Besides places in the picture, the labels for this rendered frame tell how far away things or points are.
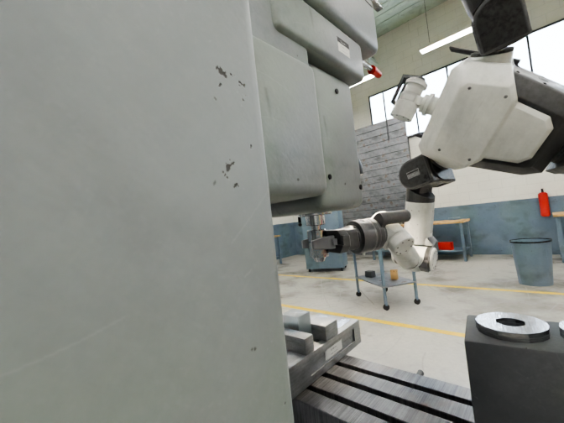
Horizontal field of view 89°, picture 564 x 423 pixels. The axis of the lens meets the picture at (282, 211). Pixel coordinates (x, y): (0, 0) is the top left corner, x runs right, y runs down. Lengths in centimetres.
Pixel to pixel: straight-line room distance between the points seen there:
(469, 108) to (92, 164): 82
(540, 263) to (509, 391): 485
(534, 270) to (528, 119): 457
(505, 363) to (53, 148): 56
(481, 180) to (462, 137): 726
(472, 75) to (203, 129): 74
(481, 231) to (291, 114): 779
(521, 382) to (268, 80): 57
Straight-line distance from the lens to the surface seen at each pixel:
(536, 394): 56
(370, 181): 885
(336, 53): 73
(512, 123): 90
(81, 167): 20
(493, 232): 816
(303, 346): 75
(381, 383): 79
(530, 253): 533
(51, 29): 23
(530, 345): 55
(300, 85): 56
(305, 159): 52
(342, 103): 72
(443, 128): 90
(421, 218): 104
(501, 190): 811
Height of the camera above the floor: 130
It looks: 2 degrees up
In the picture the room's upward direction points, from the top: 6 degrees counter-clockwise
